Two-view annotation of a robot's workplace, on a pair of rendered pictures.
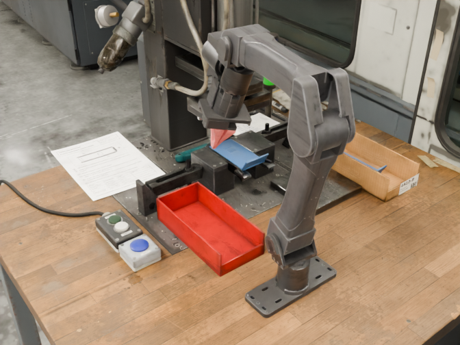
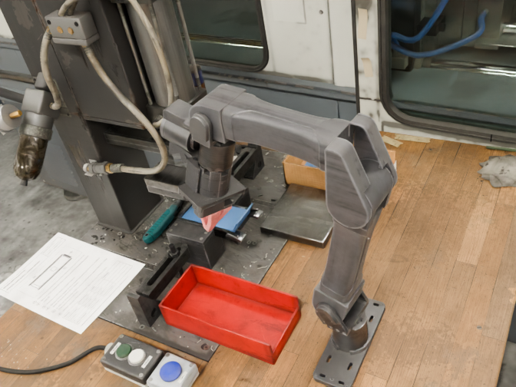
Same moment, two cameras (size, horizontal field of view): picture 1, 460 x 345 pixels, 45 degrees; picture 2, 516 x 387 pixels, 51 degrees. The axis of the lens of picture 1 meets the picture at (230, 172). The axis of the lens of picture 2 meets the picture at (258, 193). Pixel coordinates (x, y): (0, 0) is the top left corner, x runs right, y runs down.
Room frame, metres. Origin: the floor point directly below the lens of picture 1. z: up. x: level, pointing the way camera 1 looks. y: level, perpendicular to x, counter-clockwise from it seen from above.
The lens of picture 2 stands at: (0.29, 0.15, 1.76)
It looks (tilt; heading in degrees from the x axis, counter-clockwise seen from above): 38 degrees down; 344
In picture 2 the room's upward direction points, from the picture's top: 12 degrees counter-clockwise
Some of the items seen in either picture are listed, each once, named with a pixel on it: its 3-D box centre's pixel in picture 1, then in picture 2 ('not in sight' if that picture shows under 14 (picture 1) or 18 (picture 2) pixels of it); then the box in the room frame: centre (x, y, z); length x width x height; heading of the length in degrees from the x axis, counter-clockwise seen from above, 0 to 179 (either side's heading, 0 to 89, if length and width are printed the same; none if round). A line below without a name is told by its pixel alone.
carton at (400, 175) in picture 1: (365, 163); (339, 168); (1.26, -0.36, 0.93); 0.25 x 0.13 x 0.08; 38
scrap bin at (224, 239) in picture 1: (208, 225); (229, 310); (0.98, 0.05, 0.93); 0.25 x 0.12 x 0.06; 38
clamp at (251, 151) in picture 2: (277, 135); (238, 172); (1.37, -0.13, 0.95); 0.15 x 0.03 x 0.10; 128
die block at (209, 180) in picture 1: (233, 163); (212, 223); (1.24, -0.01, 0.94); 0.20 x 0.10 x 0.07; 128
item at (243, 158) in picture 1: (237, 150); (216, 210); (1.20, -0.02, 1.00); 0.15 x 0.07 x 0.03; 38
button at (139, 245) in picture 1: (139, 247); (171, 372); (0.91, 0.19, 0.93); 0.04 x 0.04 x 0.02
